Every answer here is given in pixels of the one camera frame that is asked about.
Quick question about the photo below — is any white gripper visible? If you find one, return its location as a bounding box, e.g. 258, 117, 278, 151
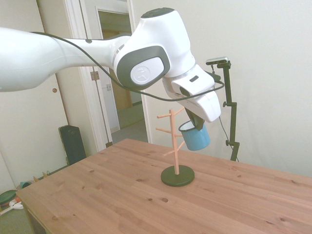
181, 90, 222, 131

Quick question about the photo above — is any blue enamel mug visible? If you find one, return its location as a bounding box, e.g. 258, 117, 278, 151
178, 119, 211, 152

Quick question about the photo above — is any wooden mug tree black base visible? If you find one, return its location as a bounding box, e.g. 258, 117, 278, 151
156, 107, 195, 188

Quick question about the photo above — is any white door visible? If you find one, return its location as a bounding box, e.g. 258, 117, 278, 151
36, 0, 111, 162

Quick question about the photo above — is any black rounded speaker cabinet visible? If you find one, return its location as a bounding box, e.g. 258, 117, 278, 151
58, 124, 87, 167

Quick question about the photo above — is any white scoop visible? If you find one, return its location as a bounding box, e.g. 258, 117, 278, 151
8, 199, 24, 211

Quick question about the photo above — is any green bowl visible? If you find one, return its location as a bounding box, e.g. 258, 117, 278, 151
0, 190, 17, 208

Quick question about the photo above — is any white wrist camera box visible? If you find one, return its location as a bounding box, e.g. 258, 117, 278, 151
170, 65, 216, 98

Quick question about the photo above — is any black camera stand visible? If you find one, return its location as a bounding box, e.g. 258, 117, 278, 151
215, 62, 241, 162

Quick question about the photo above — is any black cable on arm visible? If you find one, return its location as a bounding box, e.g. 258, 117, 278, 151
31, 31, 225, 101

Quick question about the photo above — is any grey camera on stand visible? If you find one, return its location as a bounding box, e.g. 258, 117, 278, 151
206, 56, 230, 66

